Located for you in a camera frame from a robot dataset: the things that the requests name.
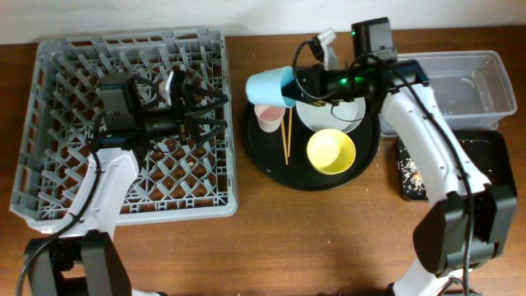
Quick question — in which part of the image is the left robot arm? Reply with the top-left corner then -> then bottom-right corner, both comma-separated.
16,70 -> 228,295

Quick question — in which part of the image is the black rectangular tray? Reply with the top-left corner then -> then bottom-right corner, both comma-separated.
396,131 -> 518,201

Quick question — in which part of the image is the food scraps and rice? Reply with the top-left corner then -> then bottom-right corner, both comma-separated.
399,156 -> 426,198

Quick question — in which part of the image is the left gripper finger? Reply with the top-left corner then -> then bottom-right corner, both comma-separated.
185,84 -> 228,112
187,118 -> 228,145

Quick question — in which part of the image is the pink plastic cup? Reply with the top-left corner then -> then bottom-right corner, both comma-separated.
254,105 -> 285,132

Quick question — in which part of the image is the clear plastic bin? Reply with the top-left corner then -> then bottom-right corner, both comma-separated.
399,50 -> 517,130

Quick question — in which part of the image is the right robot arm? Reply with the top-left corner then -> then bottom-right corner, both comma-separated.
284,17 -> 517,295

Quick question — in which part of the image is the wooden chopstick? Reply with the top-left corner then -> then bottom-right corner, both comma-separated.
280,118 -> 288,165
287,108 -> 293,158

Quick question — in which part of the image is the grey plastic dishwasher rack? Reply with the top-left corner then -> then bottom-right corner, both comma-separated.
10,28 -> 238,234

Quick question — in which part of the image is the round black serving tray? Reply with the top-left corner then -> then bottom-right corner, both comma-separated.
240,103 -> 381,191

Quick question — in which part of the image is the yellow bowl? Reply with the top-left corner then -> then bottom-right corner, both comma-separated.
307,129 -> 357,175

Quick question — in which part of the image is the blue plastic cup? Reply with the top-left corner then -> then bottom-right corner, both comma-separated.
245,66 -> 295,108

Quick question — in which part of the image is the grey round plate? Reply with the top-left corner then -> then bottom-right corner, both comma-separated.
296,98 -> 366,133

